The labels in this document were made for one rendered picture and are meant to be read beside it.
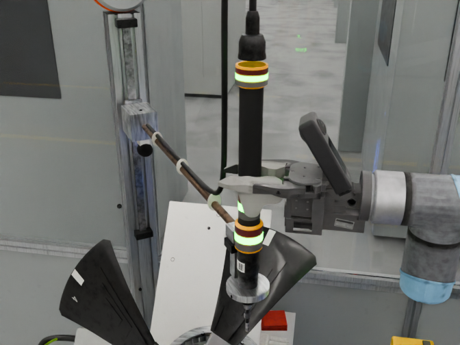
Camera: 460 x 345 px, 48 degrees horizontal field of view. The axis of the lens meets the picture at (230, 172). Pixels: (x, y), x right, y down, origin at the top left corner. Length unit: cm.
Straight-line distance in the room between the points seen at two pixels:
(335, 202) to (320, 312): 107
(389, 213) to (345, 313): 108
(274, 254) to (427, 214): 36
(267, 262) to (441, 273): 35
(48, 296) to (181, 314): 87
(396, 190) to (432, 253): 11
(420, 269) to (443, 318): 103
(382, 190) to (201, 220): 65
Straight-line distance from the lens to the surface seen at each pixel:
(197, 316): 126
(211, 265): 126
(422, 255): 77
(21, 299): 212
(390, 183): 72
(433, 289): 80
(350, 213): 75
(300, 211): 74
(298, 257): 97
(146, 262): 161
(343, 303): 175
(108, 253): 103
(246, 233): 77
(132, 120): 127
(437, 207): 73
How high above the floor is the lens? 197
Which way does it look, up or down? 25 degrees down
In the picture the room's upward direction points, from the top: straight up
